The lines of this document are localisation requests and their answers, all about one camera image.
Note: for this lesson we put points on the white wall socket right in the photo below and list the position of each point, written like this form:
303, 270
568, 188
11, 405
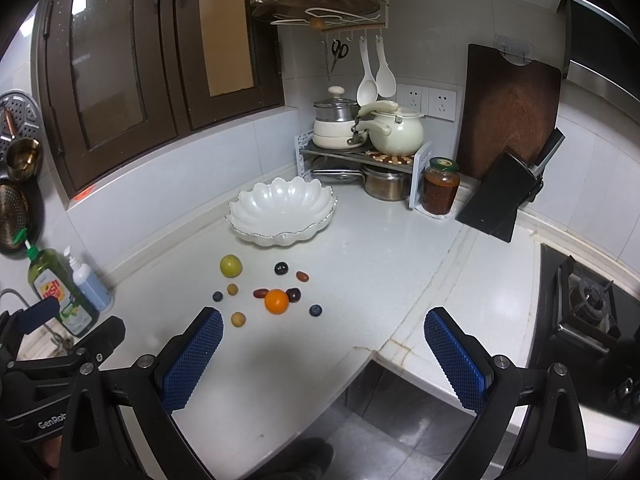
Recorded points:
442, 104

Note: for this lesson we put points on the black knife block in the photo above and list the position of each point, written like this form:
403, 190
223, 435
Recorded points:
509, 184

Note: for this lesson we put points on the sauce jar green lid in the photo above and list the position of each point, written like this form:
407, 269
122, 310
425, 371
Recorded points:
440, 184

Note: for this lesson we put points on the white wall socket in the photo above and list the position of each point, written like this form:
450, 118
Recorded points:
415, 97
442, 104

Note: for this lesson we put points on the black scissors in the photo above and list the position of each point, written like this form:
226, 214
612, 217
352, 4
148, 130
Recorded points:
339, 50

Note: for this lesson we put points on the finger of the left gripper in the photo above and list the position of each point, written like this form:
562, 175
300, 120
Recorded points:
98, 345
35, 316

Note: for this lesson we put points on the hanging metal strainer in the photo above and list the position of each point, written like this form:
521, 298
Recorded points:
21, 208

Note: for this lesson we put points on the cream kettle pot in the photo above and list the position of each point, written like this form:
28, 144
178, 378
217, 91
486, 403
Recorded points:
392, 129

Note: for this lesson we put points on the person left hand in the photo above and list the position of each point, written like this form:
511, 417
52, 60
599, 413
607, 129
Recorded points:
51, 452

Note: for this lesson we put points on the green dish soap bottle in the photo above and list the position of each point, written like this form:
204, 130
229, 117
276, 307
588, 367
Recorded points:
49, 278

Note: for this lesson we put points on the gas stove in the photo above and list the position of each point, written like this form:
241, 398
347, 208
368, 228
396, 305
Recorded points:
589, 324

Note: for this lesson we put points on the perforated steamer plate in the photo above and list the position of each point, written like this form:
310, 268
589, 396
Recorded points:
26, 117

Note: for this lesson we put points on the white scalloped bowl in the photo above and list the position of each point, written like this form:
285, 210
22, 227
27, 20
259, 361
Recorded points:
282, 213

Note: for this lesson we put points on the small yellow fruit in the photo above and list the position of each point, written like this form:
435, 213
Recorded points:
232, 289
238, 319

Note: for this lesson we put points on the dark wooden wall cabinet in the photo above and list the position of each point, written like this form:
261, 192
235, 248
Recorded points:
118, 79

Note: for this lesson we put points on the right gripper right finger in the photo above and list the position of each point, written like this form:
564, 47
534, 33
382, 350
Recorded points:
470, 370

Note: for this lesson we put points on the green yellow lime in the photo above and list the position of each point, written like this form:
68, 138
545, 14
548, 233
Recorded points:
230, 266

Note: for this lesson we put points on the white wall socket left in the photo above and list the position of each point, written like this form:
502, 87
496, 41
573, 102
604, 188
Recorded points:
415, 97

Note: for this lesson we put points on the dark cherry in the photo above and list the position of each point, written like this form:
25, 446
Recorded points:
281, 268
294, 294

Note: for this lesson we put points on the stainless steel pot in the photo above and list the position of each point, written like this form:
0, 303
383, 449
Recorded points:
384, 184

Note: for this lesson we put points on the white rice paddle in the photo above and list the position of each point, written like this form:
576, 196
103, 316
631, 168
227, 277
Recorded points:
385, 79

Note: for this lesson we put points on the brass ladle cup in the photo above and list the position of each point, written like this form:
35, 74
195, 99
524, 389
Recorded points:
23, 156

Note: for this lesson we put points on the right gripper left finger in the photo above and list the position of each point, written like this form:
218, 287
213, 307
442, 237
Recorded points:
184, 359

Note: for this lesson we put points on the wooden bead trivet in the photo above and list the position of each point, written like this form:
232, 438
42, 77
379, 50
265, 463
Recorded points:
387, 159

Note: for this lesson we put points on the orange tangerine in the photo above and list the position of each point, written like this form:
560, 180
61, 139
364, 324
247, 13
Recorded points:
276, 301

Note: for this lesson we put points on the dark wooden cutting board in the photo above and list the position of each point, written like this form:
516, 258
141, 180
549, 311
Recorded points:
506, 107

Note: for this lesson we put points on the white ladle spoon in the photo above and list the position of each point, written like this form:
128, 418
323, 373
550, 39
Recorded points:
367, 91

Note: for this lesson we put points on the blue pump bottle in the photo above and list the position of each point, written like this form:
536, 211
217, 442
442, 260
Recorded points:
89, 283

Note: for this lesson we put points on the corner shelf rack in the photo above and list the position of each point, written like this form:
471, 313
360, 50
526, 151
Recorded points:
314, 162

